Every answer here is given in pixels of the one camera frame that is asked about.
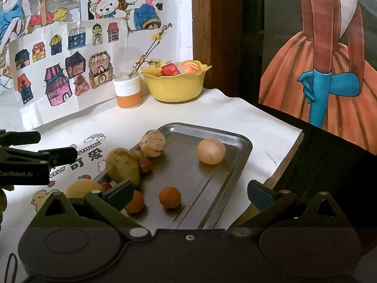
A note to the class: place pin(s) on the metal tray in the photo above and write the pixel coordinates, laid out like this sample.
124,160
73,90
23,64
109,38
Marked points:
205,189

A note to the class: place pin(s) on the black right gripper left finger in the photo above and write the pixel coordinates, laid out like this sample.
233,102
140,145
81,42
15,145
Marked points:
96,209

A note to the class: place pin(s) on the yellow flower twig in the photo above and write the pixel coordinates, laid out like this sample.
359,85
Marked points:
156,39

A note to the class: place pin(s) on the large yellow round fruit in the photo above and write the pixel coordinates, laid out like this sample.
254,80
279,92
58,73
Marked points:
81,187

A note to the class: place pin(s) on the beige speckled round fruit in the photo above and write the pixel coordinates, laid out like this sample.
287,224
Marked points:
152,144

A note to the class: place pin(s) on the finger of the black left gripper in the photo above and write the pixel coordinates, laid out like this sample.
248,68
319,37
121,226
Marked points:
59,156
12,138

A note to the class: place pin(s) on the pale peach round fruit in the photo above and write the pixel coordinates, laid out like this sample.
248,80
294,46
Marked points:
210,151

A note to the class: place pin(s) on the yellow plastic bowl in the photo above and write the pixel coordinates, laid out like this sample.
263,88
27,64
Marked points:
177,88

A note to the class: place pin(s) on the dark red small fruit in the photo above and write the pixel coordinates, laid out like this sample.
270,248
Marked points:
106,186

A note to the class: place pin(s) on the white printed table cloth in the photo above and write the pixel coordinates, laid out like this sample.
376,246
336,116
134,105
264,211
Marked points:
271,138

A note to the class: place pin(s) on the brown wooden post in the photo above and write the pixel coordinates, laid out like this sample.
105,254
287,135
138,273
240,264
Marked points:
217,35

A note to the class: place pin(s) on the small orange red fruit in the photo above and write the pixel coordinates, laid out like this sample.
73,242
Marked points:
136,204

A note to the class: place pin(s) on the white orange glass jar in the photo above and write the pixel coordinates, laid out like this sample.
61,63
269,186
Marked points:
127,89

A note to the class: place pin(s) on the person's hand on gripper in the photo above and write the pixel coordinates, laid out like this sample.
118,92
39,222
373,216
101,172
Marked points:
3,199

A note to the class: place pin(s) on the yellow green pear fruit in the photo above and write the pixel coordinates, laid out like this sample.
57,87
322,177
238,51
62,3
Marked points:
121,165

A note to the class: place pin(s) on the red white toy block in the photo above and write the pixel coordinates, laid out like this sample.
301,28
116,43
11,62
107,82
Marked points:
170,69

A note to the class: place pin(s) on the coloured houses drawing paper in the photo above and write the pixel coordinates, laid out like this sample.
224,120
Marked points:
64,68

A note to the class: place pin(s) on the cartoon children poster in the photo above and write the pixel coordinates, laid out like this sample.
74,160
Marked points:
21,17

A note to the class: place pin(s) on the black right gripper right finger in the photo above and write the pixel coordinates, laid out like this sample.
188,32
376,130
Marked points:
283,208

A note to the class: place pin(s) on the orange dress lady poster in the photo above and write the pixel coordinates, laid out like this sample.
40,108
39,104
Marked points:
320,75

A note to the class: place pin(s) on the orange round fruit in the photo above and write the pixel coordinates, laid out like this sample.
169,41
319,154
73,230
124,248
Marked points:
170,197

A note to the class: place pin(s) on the olive brown small fruit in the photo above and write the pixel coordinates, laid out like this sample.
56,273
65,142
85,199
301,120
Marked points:
138,154

